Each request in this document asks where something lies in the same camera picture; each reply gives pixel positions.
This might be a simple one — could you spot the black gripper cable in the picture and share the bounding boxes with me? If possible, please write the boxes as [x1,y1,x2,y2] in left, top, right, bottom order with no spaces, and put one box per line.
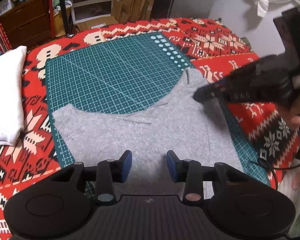
[251,152,300,190]

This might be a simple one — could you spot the person right hand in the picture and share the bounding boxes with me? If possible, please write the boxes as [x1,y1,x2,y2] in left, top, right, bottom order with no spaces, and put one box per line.
[275,95,300,130]

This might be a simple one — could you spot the white pink stool cushion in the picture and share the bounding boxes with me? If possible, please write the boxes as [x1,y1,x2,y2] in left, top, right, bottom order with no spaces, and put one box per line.
[278,159,300,237]

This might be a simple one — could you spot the folded white towel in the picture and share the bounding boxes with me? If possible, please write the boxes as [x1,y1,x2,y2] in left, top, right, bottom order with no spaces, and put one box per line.
[0,46,27,146]

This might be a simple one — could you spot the grey polo shirt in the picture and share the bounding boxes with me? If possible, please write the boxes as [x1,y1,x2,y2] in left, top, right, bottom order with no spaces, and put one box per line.
[53,68,242,196]

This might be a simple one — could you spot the dark wooden drawer cabinet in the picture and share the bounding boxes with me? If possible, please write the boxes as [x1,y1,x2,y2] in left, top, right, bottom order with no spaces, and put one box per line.
[0,0,52,49]

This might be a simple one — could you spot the leaning cardboard sheets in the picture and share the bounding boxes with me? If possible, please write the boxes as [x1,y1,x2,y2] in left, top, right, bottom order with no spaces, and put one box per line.
[111,0,154,23]

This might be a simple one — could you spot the red patterned christmas tablecloth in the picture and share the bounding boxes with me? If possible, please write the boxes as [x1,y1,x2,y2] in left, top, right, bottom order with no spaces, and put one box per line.
[0,18,300,239]

